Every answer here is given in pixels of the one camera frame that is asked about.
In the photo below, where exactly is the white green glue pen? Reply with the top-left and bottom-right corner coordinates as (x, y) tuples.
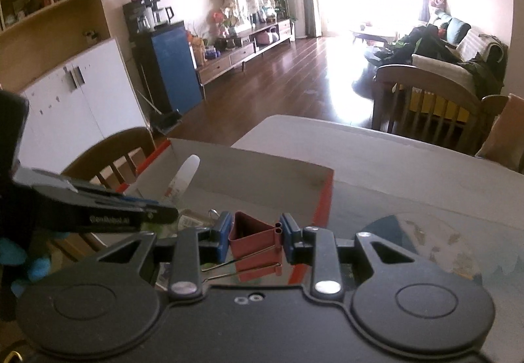
(163, 155), (201, 202)

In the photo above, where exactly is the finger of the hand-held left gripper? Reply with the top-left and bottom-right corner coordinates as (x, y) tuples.
(14, 168), (175, 212)

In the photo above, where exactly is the black coffee maker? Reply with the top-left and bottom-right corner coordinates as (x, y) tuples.
(123, 0), (175, 35)

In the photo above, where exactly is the yellow cloth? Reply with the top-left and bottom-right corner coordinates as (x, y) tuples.
(405, 88), (470, 122)

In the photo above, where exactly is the wooden wall shelf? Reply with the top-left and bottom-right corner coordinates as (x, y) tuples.
(0, 0), (110, 92)

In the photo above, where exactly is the black cabinet with blue panel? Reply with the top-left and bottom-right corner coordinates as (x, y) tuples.
(131, 21), (204, 116)

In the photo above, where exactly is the person's left hand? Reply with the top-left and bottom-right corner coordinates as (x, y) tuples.
(0, 238), (52, 298)

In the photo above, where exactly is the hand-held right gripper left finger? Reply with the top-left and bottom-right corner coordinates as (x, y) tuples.
(96, 211), (233, 300)

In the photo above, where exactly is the broom with dustpan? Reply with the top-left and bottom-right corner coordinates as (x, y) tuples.
(137, 60), (184, 137)

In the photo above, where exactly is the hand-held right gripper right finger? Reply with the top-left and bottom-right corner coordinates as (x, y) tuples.
(279, 213), (418, 301)

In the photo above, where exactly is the wooden tv cabinet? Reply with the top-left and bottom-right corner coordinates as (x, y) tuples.
(196, 17), (296, 86)

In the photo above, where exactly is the white cupboard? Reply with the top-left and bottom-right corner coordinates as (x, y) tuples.
(18, 37), (150, 176)

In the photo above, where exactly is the sofa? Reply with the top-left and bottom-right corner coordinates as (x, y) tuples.
(411, 11), (509, 96)

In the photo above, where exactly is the red binder clip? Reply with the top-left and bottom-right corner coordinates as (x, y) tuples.
(202, 211), (284, 284)

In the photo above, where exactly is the red cardboard box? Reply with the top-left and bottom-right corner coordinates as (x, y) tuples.
(123, 138), (335, 294)

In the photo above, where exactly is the oval coffee table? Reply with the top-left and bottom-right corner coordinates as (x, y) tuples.
(350, 21), (400, 47)

